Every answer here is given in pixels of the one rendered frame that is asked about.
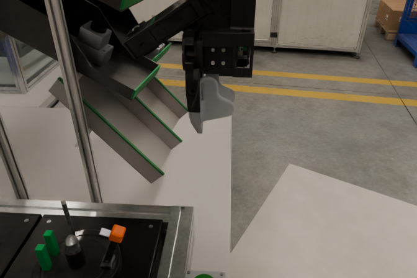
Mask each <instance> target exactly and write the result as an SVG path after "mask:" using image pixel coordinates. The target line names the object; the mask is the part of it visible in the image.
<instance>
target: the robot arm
mask: <svg viewBox="0 0 417 278"><path fill-rule="evenodd" d="M255 10H256V0H178V1H176V2H175V3H174V4H172V5H170V6H169V7H168V8H166V9H165V10H163V11H162V12H160V13H159V14H157V15H156V16H154V17H153V18H151V19H150V20H148V21H147V22H145V21H143V22H141V23H139V24H138V25H135V26H134V27H133V28H132V29H131V30H130V31H129V32H128V34H127V38H126V39H125V41H124V43H123V46H124V47H125V48H126V49H127V50H128V52H129V53H130V54H131V56H133V58H134V59H135V60H137V59H138V58H139V57H141V56H146V55H148V54H150V53H151V52H153V51H154V50H156V49H157V48H158V47H159V45H161V44H162V43H163V42H165V41H167V40H168V39H170V38H171V37H173V36H175V35H176V34H178V33H179V32H181V31H183V35H182V67H183V70H184V71H185V77H186V99H187V109H188V111H189V118H190V121H191V124H192V126H193V127H194V128H195V130H196V132H197V133H202V131H203V122H204V121H207V120H213V119H219V118H222V117H228V116H231V115H232V114H233V113H234V112H235V104H234V103H233V101H234V100H235V92H234V90H232V89H230V88H228V87H226V86H224V85H222V84H221V83H220V80H219V76H232V77H236V78H252V72H253V55H254V37H255V33H254V20H255ZM250 47H251V51H250ZM249 54H250V61H249ZM247 65H249V68H245V67H247ZM238 67H243V68H238ZM204 74H205V76H204Z"/></svg>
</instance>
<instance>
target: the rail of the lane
mask: <svg viewBox="0 0 417 278"><path fill-rule="evenodd" d="M194 240H195V238H194V206H181V205H173V206H172V209H171V214H170V218H169V223H168V229H167V232H166V237H165V241H164V246H163V252H162V255H161V260H160V262H159V259H155V260H154V262H153V267H152V270H151V275H150V278H184V274H185V271H186V270H191V265H192V255H193V250H194Z"/></svg>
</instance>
